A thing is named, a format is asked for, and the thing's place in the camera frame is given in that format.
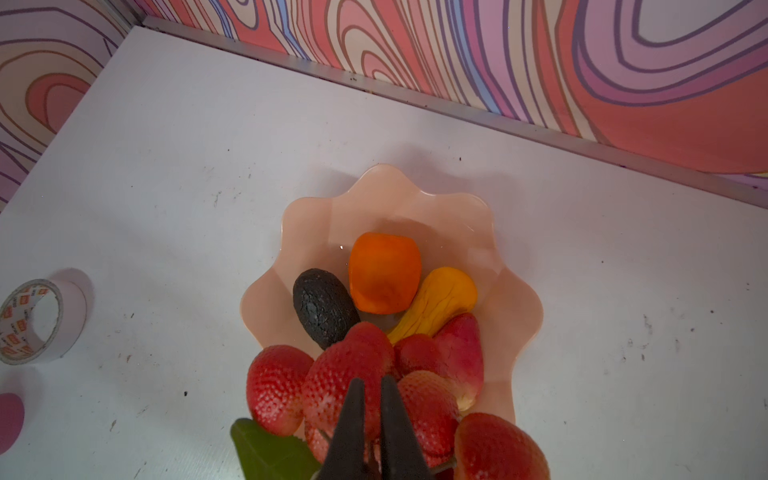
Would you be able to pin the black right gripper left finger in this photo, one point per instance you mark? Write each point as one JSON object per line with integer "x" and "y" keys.
{"x": 345, "y": 457}

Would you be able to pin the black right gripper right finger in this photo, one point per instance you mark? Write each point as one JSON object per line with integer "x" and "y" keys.
{"x": 401, "y": 455}

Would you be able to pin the fake strawberry bunch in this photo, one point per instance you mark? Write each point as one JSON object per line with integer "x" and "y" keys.
{"x": 370, "y": 409}

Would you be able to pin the red green fake apple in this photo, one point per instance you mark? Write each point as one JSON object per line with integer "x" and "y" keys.
{"x": 460, "y": 346}

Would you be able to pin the dark fake avocado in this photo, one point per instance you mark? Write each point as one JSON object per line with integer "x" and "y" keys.
{"x": 323, "y": 306}

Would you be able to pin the large fake orange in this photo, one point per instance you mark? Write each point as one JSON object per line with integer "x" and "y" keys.
{"x": 384, "y": 273}

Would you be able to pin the peach scalloped fruit bowl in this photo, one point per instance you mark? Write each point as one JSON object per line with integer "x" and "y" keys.
{"x": 451, "y": 230}

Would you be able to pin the printed tape roll on table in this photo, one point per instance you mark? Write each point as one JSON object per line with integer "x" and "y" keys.
{"x": 40, "y": 321}

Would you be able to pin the pink round object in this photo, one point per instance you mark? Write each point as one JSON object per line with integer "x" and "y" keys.
{"x": 12, "y": 415}

